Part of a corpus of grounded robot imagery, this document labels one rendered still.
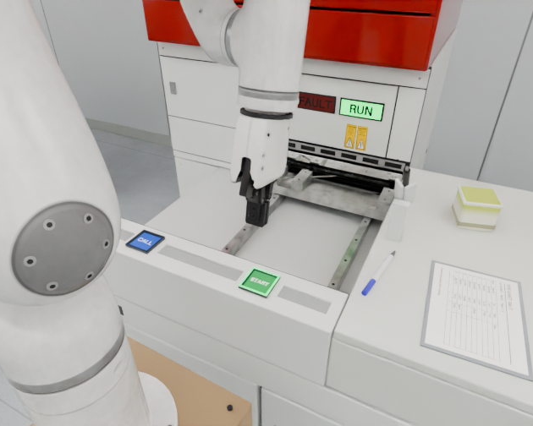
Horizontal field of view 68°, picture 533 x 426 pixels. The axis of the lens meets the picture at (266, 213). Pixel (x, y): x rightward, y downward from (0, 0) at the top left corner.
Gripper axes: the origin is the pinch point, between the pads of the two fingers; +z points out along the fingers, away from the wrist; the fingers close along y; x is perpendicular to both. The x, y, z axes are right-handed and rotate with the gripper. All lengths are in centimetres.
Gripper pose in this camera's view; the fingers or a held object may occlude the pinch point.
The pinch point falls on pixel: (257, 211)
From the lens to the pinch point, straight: 61.7
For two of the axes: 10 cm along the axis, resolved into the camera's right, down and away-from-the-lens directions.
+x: 8.9, 2.5, -3.7
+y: -4.4, 3.1, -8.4
